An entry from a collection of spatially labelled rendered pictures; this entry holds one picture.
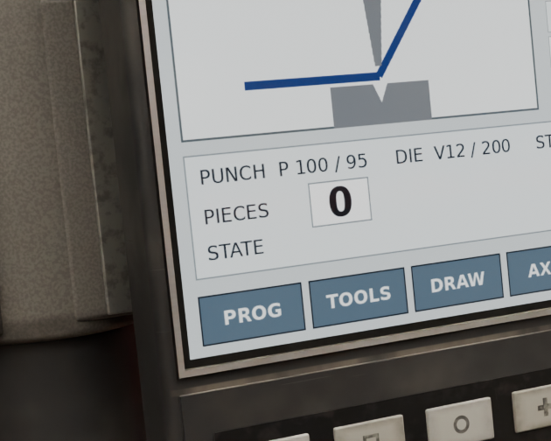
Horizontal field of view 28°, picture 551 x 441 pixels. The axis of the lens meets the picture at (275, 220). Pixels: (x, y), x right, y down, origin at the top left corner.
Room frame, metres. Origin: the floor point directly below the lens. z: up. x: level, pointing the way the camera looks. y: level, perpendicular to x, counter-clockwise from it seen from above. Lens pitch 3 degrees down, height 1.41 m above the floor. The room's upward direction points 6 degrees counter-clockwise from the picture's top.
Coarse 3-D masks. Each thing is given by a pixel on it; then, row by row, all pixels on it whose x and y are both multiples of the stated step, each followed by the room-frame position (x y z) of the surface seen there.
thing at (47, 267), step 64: (0, 0) 0.58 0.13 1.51; (64, 0) 0.59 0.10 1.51; (0, 64) 0.58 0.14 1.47; (64, 64) 0.59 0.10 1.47; (0, 128) 0.58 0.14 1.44; (64, 128) 0.59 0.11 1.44; (0, 192) 0.58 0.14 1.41; (64, 192) 0.59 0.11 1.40; (0, 256) 0.58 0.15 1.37; (64, 256) 0.59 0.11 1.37; (0, 320) 0.58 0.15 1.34; (64, 320) 0.58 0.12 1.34; (128, 320) 0.61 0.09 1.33; (0, 384) 0.59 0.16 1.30; (64, 384) 0.59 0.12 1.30; (128, 384) 0.62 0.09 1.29
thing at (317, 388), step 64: (128, 0) 0.49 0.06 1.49; (128, 64) 0.49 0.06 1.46; (128, 128) 0.50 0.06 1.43; (128, 192) 0.51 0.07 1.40; (128, 256) 0.53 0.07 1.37; (448, 320) 0.54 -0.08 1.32; (512, 320) 0.55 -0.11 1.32; (192, 384) 0.49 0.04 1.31; (256, 384) 0.50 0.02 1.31; (320, 384) 0.52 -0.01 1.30; (384, 384) 0.53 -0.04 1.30; (448, 384) 0.54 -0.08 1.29; (512, 384) 0.55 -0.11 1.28
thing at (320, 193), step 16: (320, 192) 0.52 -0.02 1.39; (336, 192) 0.52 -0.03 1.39; (352, 192) 0.53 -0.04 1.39; (368, 192) 0.53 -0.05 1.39; (320, 208) 0.52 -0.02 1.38; (336, 208) 0.52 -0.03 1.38; (352, 208) 0.53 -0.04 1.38; (368, 208) 0.53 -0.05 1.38; (320, 224) 0.52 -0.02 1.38; (336, 224) 0.52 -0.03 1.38
